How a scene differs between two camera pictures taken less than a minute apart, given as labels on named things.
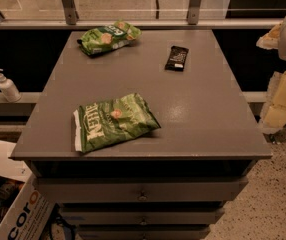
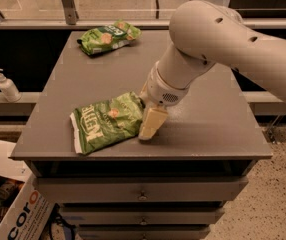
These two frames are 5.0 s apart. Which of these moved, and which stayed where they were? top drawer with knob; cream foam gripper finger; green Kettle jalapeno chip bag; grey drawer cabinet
Moved: cream foam gripper finger
Stayed: grey drawer cabinet; top drawer with knob; green Kettle jalapeno chip bag
